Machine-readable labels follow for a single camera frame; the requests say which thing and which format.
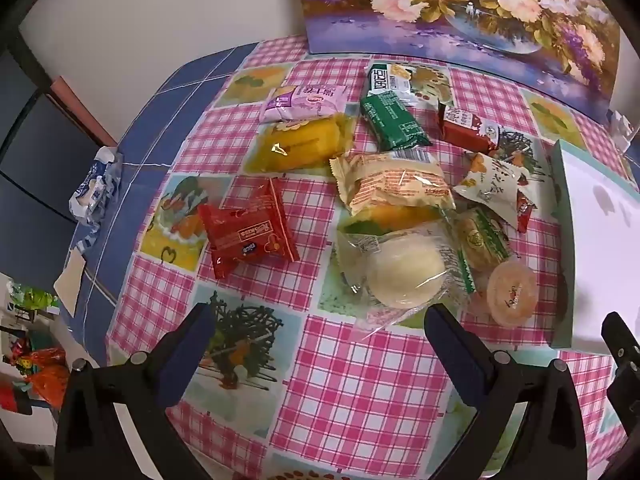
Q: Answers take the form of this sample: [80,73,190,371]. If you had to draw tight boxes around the red snack packet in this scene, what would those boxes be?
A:
[197,177,301,281]

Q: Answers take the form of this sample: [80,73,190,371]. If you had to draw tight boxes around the green and white snack packet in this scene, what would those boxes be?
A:
[367,62,416,107]

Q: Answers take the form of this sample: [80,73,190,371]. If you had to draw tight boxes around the red-brown snack packet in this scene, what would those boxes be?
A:
[437,102,503,157]

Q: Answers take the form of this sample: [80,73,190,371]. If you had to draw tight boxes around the clear-wrapped white bun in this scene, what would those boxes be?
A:
[336,220,476,331]

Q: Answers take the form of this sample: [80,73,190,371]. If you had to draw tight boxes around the orange snack packet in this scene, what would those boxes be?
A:
[345,205,441,233]

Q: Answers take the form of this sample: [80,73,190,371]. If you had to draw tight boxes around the green-label cookie packet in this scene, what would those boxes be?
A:
[457,207,513,273]

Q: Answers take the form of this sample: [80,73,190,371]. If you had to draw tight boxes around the beige cake packet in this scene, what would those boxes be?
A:
[329,150,457,217]

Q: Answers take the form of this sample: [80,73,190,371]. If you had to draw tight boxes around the white leaf-print snack packet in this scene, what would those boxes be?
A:
[452,152,543,226]

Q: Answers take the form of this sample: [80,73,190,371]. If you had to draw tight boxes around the white tray with teal rim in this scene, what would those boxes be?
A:
[550,140,640,351]

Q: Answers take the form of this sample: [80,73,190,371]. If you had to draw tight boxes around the blue and white wrapper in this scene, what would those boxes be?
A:
[69,146,123,226]

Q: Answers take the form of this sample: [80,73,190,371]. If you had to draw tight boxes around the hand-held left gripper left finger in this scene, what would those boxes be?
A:
[54,302,217,480]

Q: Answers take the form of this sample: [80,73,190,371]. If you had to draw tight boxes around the pink snack packet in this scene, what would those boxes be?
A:
[259,82,348,123]

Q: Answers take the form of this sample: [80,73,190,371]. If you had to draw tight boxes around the yellow snack packet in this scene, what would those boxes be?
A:
[242,114,357,176]

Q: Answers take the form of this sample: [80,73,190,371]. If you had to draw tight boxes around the flower painting canvas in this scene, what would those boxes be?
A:
[295,0,623,106]

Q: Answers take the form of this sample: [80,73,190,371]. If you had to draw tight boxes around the orange jelly cup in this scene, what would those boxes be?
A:
[485,262,540,325]

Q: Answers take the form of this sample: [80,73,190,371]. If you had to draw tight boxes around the beige paper piece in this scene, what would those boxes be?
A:
[52,250,86,318]

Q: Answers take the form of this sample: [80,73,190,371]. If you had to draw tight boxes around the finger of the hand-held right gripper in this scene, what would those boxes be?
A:
[600,311,640,411]

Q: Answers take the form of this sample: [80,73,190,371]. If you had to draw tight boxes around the green plastic bag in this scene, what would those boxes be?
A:
[7,282,61,311]

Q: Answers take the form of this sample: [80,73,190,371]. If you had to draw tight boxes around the orange plastic bag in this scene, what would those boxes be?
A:
[22,347,68,406]

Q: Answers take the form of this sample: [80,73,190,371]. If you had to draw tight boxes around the dark green snack packet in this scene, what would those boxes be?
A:
[360,95,432,152]

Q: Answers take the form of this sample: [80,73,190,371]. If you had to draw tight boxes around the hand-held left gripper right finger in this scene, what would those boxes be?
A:
[424,302,587,480]

